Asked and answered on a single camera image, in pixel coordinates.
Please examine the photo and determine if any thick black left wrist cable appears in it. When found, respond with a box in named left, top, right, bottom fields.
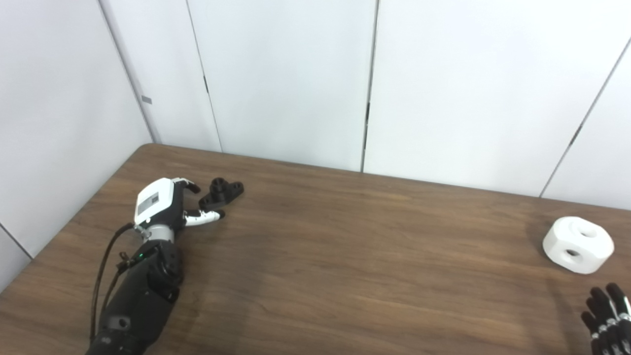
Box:
left=90, top=223, right=135, bottom=342

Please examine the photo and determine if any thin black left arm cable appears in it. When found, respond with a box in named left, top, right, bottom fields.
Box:
left=99, top=251, right=143, bottom=321

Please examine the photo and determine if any black flanged holder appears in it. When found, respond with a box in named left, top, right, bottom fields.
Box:
left=199, top=178, right=245, bottom=210

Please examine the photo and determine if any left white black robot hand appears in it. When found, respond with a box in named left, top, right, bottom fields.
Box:
left=134, top=177, right=226, bottom=232

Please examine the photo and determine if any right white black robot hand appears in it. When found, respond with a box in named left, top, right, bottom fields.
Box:
left=581, top=283, right=631, bottom=355

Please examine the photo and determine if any round white block with holes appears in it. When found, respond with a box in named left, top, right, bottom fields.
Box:
left=543, top=216, right=615, bottom=275

